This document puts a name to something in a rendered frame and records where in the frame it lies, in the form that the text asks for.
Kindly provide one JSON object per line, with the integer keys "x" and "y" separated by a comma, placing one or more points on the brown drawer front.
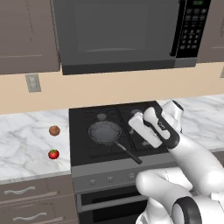
{"x": 55, "y": 186}
{"x": 58, "y": 208}

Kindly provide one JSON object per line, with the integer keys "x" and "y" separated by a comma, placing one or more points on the black and grey stove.
{"x": 78, "y": 140}

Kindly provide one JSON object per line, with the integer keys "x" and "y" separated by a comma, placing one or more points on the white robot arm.
{"x": 198, "y": 163}

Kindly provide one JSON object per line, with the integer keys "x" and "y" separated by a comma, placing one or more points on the black frying pan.
{"x": 104, "y": 132}

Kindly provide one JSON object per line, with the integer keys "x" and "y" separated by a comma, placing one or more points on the grey wall outlet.
{"x": 222, "y": 72}
{"x": 33, "y": 83}

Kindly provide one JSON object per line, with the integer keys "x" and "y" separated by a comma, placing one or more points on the grey stove knob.
{"x": 92, "y": 182}
{"x": 131, "y": 176}
{"x": 110, "y": 179}

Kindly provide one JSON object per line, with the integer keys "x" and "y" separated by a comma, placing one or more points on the brown onion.
{"x": 54, "y": 130}

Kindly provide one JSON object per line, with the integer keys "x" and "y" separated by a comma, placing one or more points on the red tomato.
{"x": 53, "y": 154}

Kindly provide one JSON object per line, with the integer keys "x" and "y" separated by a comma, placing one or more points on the black oven door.
{"x": 110, "y": 215}

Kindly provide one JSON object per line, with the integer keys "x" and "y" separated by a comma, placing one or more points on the brown base cupboard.
{"x": 219, "y": 157}

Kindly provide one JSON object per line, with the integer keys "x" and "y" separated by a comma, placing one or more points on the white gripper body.
{"x": 143, "y": 129}

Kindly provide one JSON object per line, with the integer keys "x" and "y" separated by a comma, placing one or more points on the dark grey microwave oven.
{"x": 116, "y": 35}

